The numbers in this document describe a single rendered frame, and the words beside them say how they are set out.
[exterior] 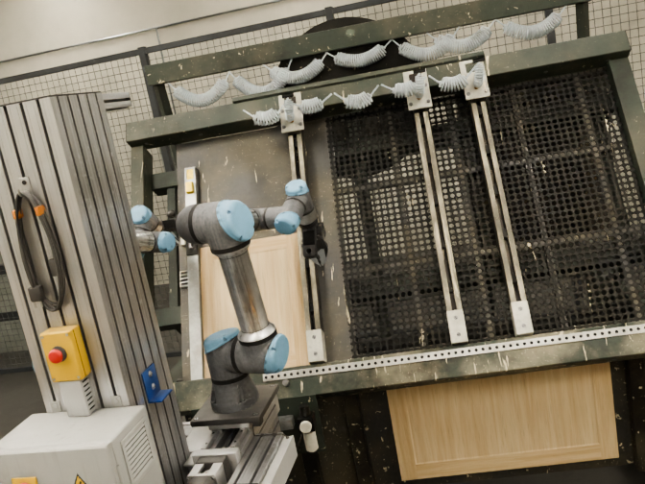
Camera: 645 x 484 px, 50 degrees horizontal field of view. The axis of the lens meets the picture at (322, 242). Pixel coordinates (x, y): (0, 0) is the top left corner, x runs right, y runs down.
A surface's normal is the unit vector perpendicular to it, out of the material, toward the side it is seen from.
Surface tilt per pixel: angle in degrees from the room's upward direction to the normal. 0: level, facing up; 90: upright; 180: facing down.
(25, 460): 90
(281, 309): 57
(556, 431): 90
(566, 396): 90
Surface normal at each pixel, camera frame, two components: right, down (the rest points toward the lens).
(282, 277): -0.18, -0.33
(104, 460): -0.19, 0.25
